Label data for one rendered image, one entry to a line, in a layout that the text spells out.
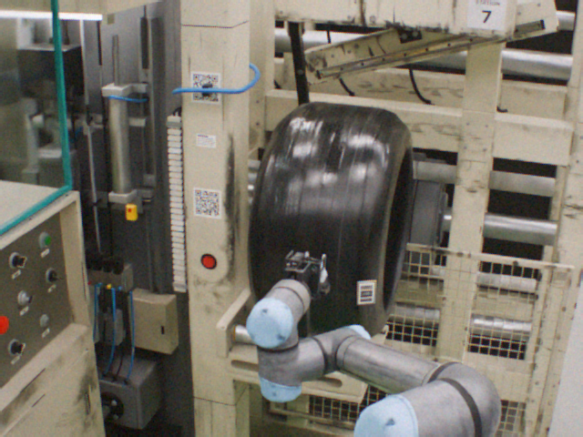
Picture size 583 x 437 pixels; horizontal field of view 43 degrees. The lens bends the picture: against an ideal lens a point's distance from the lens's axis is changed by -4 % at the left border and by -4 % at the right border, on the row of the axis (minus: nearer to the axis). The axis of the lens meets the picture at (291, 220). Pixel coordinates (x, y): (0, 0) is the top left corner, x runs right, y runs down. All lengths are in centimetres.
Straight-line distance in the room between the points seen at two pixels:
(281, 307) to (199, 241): 68
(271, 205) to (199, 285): 44
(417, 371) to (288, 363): 26
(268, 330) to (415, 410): 37
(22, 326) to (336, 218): 78
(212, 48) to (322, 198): 44
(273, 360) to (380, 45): 103
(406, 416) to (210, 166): 102
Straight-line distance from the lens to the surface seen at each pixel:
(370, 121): 174
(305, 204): 163
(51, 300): 194
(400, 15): 192
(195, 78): 182
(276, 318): 129
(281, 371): 136
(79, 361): 202
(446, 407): 105
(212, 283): 199
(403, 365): 124
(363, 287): 165
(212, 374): 214
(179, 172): 193
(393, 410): 102
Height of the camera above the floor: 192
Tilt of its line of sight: 23 degrees down
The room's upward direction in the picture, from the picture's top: 1 degrees clockwise
